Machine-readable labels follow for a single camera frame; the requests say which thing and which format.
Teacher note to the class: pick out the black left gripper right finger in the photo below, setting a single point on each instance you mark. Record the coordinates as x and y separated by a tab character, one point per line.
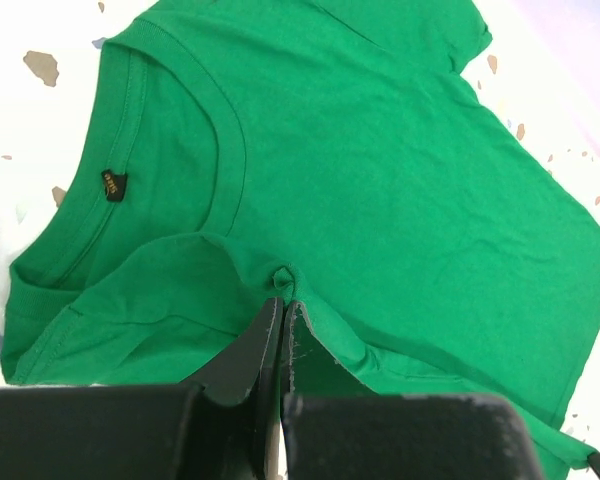
335	428

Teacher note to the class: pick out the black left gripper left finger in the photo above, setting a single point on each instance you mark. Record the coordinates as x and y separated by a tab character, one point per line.
219	423

